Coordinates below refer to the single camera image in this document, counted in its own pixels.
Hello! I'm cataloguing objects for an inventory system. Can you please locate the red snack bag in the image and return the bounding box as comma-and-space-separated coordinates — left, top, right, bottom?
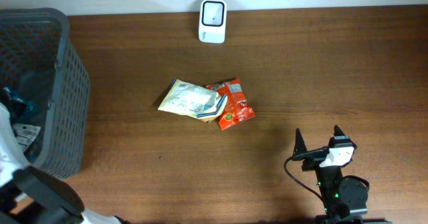
206, 79, 255, 130

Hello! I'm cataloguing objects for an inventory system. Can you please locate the cream and blue snack bag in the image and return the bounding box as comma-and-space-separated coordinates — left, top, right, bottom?
158, 79, 228, 122

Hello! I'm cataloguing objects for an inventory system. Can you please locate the teal mouthwash bottle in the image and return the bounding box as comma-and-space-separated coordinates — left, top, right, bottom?
1, 87, 37, 124

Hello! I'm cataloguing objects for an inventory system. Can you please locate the silver foil snack packet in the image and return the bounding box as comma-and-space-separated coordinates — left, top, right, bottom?
12, 123, 41, 152

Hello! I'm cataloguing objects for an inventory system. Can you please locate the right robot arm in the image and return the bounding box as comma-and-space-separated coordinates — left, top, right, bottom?
291, 125, 370, 223

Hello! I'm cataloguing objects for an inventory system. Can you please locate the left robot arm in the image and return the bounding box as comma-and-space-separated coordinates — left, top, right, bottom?
1, 105, 128, 224

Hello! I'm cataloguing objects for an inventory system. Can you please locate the white barcode scanner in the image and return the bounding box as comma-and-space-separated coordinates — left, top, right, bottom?
198, 0, 227, 43

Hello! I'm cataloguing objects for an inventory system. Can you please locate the grey plastic mesh basket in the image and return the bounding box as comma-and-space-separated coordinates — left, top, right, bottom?
1, 8, 91, 179

